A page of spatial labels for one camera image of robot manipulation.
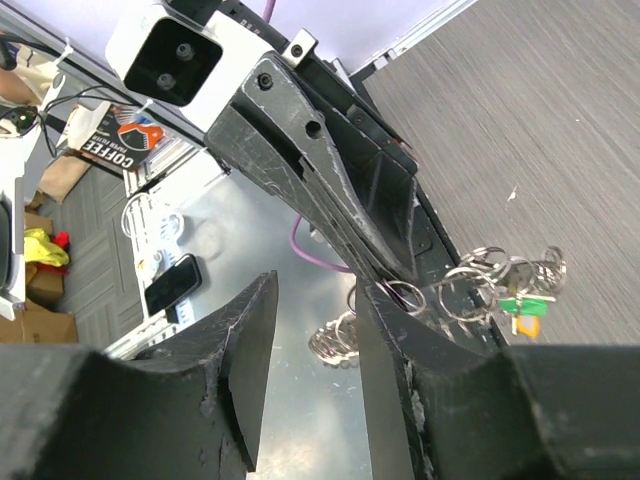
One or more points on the key with green tag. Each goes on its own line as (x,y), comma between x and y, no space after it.
(527,305)

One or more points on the coffee filter box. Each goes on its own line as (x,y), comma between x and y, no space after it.
(114,134)

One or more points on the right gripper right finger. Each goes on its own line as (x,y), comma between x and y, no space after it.
(436,410)

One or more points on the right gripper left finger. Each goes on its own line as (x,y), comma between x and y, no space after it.
(190,407)

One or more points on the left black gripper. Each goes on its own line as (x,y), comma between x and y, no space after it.
(317,144)

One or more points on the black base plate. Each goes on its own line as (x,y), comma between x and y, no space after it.
(431,252)

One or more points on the black smartphone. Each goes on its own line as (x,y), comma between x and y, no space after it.
(176,283)

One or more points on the key with yellow tag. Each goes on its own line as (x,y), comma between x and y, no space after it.
(527,325)

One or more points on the metal disc with keyrings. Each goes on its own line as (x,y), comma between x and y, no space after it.
(468,294)

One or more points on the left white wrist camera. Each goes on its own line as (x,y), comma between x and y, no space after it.
(193,55)

